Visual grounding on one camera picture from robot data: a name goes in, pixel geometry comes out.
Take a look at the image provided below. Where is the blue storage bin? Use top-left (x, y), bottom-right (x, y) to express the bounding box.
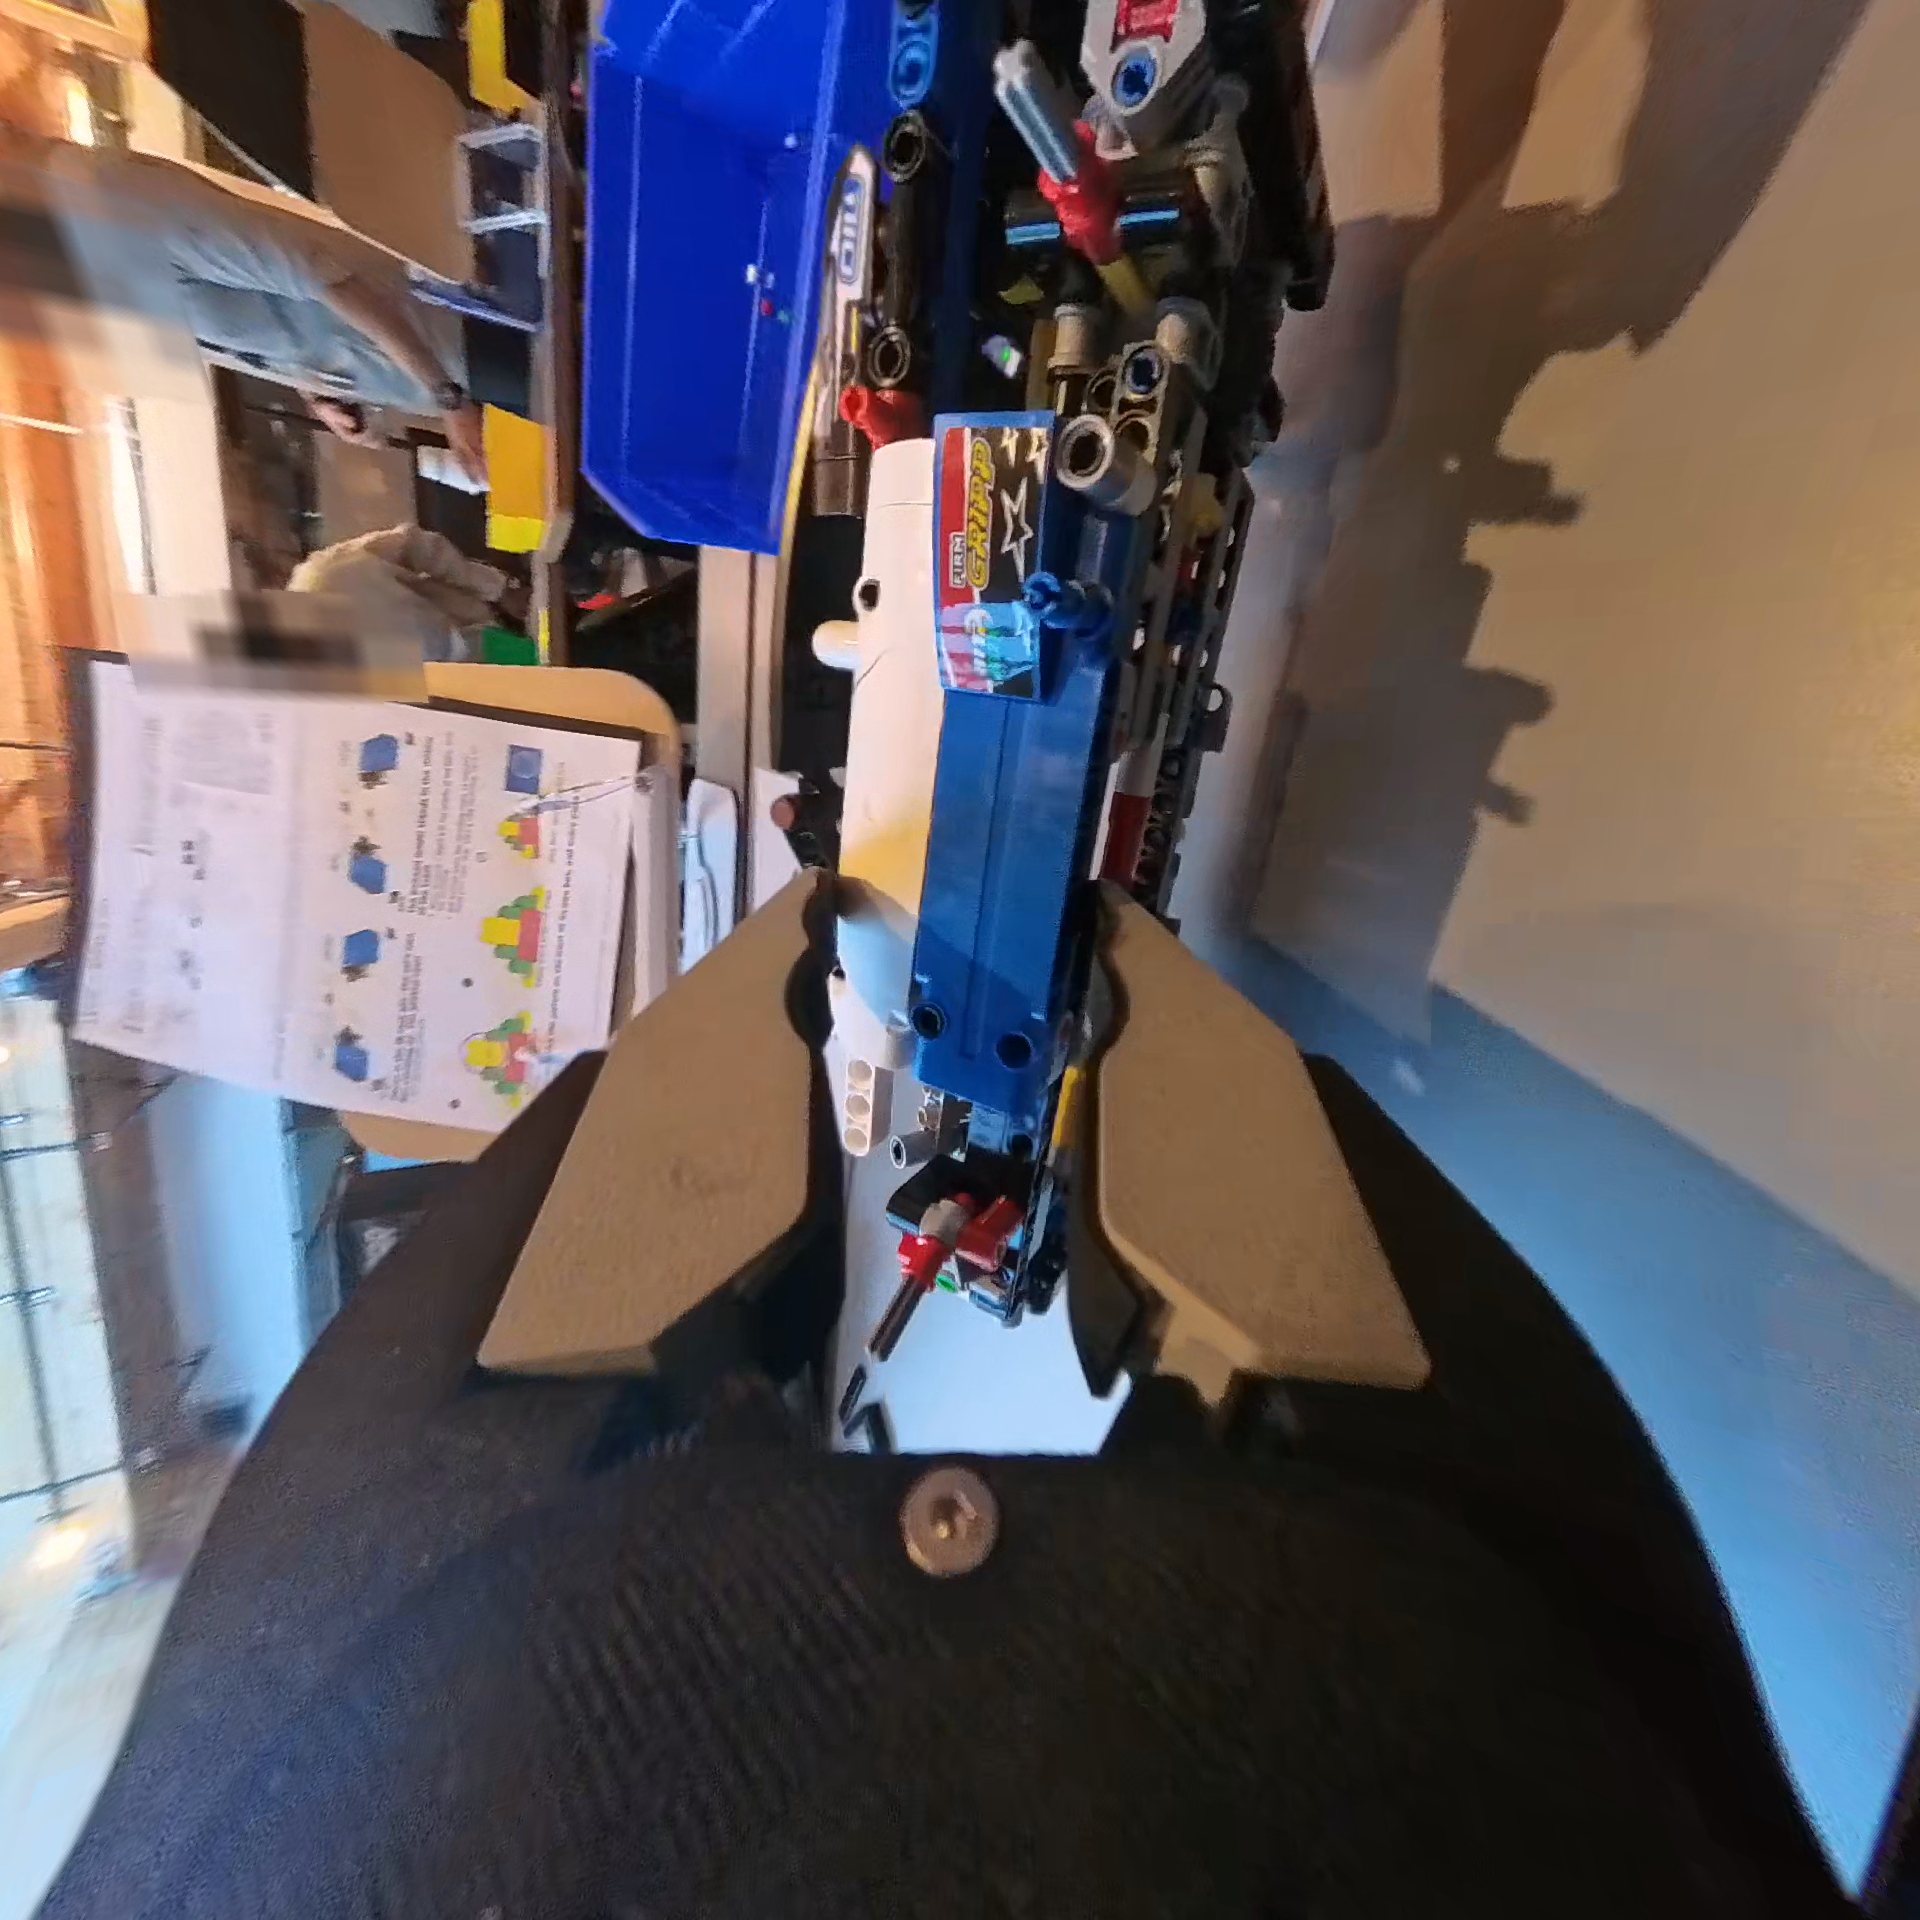
top-left (583, 0), bottom-right (904, 552)

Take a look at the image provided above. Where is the toy brick car model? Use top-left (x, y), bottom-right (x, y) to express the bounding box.
top-left (771, 0), bottom-right (1336, 1369)

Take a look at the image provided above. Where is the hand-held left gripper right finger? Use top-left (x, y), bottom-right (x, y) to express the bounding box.
top-left (1067, 880), bottom-right (1433, 1426)

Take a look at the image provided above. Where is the printed instruction sheet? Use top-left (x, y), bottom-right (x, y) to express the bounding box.
top-left (72, 659), bottom-right (641, 1135)

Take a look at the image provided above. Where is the black folding panel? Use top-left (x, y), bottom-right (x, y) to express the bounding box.
top-left (150, 0), bottom-right (312, 203)

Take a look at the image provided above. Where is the brown cardboard panel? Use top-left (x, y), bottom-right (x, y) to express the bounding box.
top-left (296, 15), bottom-right (478, 279)

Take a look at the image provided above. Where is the clear acrylic sign holder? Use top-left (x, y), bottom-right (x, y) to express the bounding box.
top-left (460, 126), bottom-right (549, 323)

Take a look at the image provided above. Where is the yellow storage bin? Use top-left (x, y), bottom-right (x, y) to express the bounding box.
top-left (464, 0), bottom-right (544, 114)
top-left (479, 414), bottom-right (560, 552)

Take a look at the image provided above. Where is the grey desk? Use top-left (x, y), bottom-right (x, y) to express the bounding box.
top-left (695, 0), bottom-right (1920, 1895)

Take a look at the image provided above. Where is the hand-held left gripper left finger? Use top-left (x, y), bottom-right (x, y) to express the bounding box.
top-left (478, 871), bottom-right (843, 1382)

